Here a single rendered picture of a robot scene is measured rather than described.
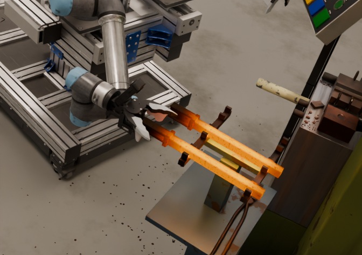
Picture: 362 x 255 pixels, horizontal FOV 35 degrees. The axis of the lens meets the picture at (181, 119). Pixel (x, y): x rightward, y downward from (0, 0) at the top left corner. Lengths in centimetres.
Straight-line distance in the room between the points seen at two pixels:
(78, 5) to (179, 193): 71
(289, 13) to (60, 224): 281
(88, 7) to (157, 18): 84
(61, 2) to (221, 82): 195
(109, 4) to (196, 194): 71
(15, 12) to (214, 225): 134
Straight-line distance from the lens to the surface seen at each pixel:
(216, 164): 166
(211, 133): 175
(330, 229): 199
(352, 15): 255
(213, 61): 390
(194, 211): 189
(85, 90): 177
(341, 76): 232
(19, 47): 332
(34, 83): 308
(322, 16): 260
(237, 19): 445
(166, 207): 187
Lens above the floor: 215
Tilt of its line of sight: 40 degrees down
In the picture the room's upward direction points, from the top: 17 degrees clockwise
